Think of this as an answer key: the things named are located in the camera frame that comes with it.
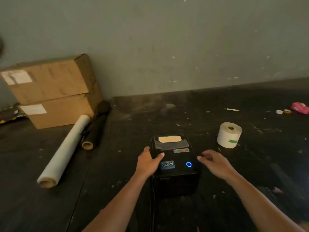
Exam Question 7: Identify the person's left hand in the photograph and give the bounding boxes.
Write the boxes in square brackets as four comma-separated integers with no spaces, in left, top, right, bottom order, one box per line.
[135,146,165,179]

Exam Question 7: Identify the person's right hand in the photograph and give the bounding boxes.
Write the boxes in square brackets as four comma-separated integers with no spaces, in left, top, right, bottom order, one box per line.
[197,150,238,184]

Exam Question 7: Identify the white paper roll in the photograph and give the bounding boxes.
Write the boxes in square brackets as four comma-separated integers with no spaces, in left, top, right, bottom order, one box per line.
[216,122,243,149]

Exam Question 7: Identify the black printer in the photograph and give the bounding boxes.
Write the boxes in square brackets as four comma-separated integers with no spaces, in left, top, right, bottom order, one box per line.
[151,133,201,198]

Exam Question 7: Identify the person's left forearm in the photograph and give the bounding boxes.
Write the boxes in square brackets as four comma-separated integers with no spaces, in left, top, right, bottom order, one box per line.
[82,170,155,232]

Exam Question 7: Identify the person's right forearm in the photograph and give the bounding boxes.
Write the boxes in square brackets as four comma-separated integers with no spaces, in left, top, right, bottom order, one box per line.
[226,172,306,232]

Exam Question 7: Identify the black film roll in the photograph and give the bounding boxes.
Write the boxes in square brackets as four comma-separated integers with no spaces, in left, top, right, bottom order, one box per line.
[81,101,111,150]

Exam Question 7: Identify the white film roll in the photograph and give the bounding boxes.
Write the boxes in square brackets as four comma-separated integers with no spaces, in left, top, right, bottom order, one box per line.
[37,114,91,189]

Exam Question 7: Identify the brown cardboard box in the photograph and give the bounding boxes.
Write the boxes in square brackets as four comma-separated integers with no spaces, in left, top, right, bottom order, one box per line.
[19,81,103,130]
[0,53,97,105]

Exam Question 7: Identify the pink tape dispenser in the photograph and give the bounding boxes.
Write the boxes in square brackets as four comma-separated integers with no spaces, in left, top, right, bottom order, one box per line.
[290,102,309,115]

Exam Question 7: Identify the dark yellow patterned item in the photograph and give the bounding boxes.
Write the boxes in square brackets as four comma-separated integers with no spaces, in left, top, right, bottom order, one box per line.
[0,102,27,125]

